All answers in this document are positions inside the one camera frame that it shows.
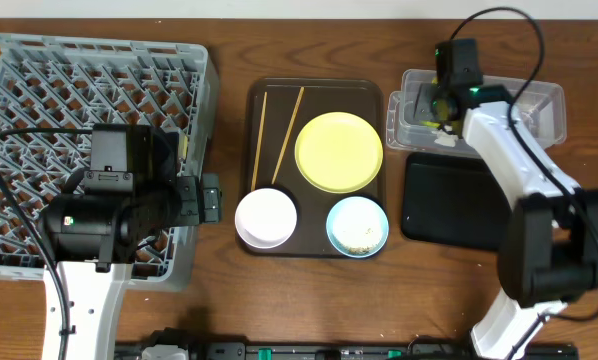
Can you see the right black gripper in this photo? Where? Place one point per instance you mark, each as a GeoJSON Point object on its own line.
{"type": "Point", "coordinates": [430, 105]}

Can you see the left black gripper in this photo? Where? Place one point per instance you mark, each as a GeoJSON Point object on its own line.
{"type": "Point", "coordinates": [210, 198]}

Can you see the white tissue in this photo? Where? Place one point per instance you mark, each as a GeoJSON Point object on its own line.
{"type": "Point", "coordinates": [445, 137]}

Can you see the yellow round plate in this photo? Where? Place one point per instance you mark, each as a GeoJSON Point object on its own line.
{"type": "Point", "coordinates": [338, 152]}

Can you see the wooden chopstick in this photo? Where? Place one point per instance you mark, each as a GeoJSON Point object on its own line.
{"type": "Point", "coordinates": [259, 143]}
{"type": "Point", "coordinates": [288, 134]}

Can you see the light blue round bowl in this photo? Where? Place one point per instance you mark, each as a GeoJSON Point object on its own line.
{"type": "Point", "coordinates": [355, 212]}

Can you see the yellow snack wrapper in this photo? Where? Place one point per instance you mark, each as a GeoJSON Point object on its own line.
{"type": "Point", "coordinates": [431, 122]}

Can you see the rice pile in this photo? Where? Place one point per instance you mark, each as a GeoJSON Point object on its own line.
{"type": "Point", "coordinates": [360, 240]}

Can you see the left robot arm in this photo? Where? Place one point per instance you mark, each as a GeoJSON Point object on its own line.
{"type": "Point", "coordinates": [131, 190]}

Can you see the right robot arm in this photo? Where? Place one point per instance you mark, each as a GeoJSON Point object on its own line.
{"type": "Point", "coordinates": [549, 256]}

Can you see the white round bowl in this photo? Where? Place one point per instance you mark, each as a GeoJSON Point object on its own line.
{"type": "Point", "coordinates": [265, 218]}

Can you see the black rectangular tray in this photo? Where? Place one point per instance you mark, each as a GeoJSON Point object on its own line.
{"type": "Point", "coordinates": [453, 201]}

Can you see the dark brown serving tray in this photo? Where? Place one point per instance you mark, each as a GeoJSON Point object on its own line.
{"type": "Point", "coordinates": [359, 97]}

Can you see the grey plastic dish rack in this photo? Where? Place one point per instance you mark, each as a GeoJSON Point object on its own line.
{"type": "Point", "coordinates": [52, 89]}

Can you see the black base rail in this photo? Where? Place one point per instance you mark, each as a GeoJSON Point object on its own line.
{"type": "Point", "coordinates": [173, 343]}

